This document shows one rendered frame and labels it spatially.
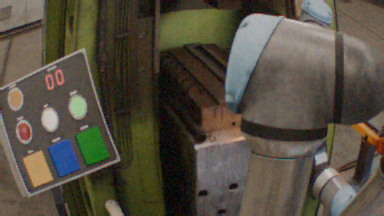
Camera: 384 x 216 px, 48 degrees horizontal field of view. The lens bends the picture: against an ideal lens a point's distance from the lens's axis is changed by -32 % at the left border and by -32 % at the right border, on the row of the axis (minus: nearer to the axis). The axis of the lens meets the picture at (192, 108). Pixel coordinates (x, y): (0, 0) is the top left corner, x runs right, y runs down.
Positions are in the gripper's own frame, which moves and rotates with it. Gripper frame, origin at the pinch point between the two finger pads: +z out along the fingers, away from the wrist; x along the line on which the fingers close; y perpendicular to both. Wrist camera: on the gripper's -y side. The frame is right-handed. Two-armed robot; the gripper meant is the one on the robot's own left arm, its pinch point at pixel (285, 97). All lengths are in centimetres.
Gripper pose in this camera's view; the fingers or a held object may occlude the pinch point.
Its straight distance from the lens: 131.5
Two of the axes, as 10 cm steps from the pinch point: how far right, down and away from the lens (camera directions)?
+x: 9.4, -1.5, 2.9
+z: -1.5, 6.0, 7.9
